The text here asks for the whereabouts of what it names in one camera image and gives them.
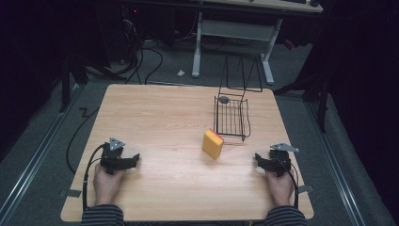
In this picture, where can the dark computer tower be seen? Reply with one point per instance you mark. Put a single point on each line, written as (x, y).
(130, 31)

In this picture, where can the small red object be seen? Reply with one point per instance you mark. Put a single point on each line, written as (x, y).
(289, 44)

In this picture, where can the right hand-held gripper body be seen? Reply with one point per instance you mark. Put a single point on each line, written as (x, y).
(279, 158)

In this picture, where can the metal floor rail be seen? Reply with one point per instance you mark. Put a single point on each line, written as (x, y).
(337, 175)
(34, 157)

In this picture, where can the person's left hand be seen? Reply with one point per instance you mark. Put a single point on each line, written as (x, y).
(106, 186)

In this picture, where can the desk with white legs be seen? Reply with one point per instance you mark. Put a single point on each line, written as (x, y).
(235, 29)

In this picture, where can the yellow sponge with red back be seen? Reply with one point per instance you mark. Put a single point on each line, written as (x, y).
(212, 143)

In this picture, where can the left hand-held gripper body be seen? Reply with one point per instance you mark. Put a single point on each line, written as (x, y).
(112, 157)

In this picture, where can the grey round suction cup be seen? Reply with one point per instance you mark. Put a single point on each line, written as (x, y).
(223, 100)

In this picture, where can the person's right hand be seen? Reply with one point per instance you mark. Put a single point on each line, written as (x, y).
(280, 188)

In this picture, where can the small white floor scrap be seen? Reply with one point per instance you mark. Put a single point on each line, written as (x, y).
(181, 73)

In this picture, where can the grey tape piece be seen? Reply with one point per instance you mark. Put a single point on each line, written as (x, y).
(306, 189)
(71, 193)

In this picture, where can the black metal stand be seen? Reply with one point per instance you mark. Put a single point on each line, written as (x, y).
(316, 94)
(66, 81)

